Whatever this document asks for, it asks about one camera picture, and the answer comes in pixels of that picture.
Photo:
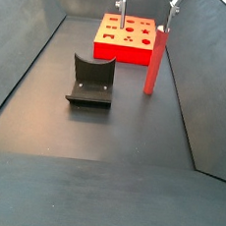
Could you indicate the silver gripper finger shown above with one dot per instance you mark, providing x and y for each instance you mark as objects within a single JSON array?
[
  {"x": 121, "y": 6},
  {"x": 172, "y": 12}
]

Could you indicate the red hexagon peg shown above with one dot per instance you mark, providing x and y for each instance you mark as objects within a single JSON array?
[{"x": 155, "y": 59}]

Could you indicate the red shape board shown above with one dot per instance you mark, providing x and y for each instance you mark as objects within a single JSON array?
[{"x": 133, "y": 44}]

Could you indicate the black curved holder stand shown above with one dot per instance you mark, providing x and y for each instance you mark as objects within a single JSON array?
[{"x": 93, "y": 83}]

